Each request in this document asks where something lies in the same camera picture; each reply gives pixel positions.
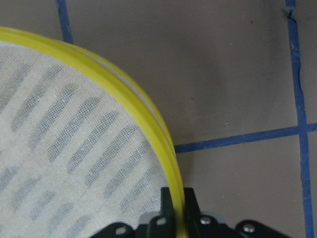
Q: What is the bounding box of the yellow steamer basket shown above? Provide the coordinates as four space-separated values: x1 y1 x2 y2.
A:
0 27 188 238

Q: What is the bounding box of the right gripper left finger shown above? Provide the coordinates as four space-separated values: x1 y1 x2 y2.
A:
92 187 176 238

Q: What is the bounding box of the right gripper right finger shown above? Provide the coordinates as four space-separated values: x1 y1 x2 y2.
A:
184 187 288 238

